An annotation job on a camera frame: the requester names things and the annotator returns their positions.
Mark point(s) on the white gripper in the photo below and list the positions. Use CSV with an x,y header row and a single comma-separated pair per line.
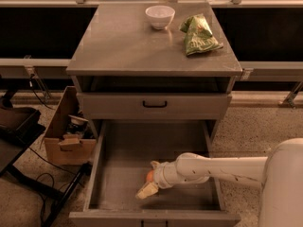
x,y
165,176

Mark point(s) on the orange fruit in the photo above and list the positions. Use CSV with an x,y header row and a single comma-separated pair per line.
x,y
149,177

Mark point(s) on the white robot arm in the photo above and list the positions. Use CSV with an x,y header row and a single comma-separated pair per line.
x,y
279,176

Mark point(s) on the open grey middle drawer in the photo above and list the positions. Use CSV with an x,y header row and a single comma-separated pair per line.
x,y
123,158

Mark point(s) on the closed grey upper drawer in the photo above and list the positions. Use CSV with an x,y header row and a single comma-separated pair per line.
x,y
129,106

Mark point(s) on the grey metal drawer cabinet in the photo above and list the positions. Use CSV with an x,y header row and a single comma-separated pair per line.
x,y
120,52

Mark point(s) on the white cup in box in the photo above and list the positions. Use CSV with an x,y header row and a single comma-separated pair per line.
x,y
78,120

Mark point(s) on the brown cardboard box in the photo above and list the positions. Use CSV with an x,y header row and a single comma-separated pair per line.
x,y
63,148

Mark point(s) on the black metal stand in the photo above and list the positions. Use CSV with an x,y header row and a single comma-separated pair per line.
x,y
19,205

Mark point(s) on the green chip bag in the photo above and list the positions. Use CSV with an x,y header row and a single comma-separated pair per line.
x,y
198,35

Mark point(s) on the white ceramic bowl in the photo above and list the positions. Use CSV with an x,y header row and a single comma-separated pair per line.
x,y
160,16

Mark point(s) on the grey metal railing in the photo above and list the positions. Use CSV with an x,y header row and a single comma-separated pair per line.
x,y
24,68

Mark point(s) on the black upper drawer handle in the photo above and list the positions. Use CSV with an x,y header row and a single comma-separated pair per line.
x,y
146,104

